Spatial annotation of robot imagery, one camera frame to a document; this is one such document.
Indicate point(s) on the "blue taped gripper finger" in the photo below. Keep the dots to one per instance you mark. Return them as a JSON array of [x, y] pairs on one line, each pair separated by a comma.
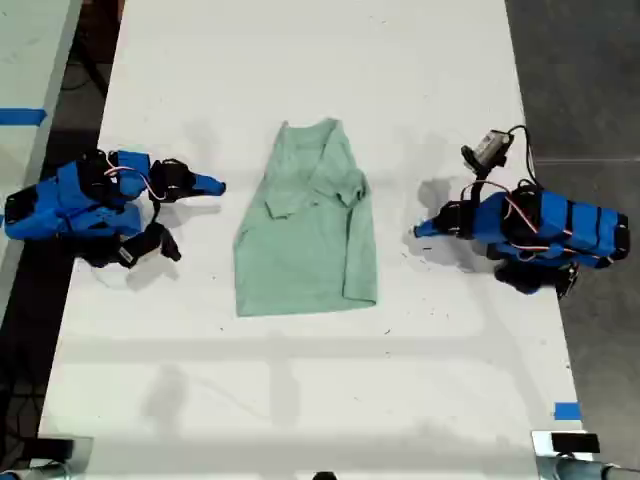
[[427, 226]]

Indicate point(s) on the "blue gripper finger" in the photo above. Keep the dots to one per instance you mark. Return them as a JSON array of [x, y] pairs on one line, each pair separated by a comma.
[[207, 184]]

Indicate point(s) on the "pale green t-shirt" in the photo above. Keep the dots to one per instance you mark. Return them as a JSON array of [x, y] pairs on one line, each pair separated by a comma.
[[300, 250]]

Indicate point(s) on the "long blue tape strip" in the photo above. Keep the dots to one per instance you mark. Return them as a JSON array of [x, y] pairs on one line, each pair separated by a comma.
[[22, 116]]

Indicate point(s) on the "white side table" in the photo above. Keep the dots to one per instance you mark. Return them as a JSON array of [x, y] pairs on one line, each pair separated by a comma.
[[25, 50]]

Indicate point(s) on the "short blue tape piece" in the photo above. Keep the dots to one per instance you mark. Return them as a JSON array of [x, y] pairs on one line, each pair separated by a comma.
[[567, 411]]

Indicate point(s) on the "small black box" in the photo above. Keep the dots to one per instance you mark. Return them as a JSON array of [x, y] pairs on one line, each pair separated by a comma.
[[575, 443], [52, 450]]

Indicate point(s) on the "small black round object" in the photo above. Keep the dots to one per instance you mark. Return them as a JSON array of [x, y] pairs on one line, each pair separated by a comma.
[[325, 476]]

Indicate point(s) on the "metal pipe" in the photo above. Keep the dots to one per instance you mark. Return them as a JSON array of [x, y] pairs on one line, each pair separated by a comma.
[[575, 471]]

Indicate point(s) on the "black stalk of silver camera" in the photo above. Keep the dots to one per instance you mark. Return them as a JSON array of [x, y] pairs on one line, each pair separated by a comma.
[[481, 175]]

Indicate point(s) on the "black camera box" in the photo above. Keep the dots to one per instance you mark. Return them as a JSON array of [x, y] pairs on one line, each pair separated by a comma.
[[145, 247]]

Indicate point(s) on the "silver camera box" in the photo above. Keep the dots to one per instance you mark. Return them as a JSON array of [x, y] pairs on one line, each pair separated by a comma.
[[487, 147]]

